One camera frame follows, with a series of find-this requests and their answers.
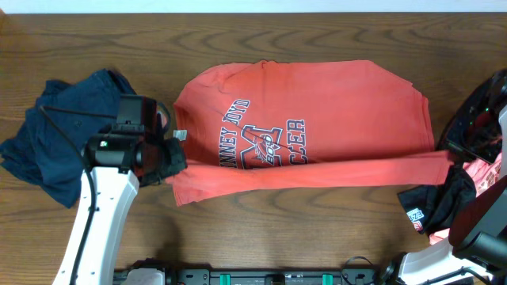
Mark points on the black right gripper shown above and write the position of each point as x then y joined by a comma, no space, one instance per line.
453,137

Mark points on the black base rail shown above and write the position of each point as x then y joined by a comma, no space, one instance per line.
356,271

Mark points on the navy blue folded garment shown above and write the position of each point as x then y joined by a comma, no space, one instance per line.
64,117

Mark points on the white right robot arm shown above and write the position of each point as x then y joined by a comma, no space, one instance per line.
471,203

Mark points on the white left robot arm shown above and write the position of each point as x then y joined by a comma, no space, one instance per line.
117,166

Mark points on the red soccer t-shirt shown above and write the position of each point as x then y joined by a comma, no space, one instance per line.
268,125

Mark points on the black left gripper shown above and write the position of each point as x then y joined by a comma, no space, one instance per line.
176,161

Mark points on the pink and black jersey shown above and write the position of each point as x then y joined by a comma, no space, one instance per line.
433,208

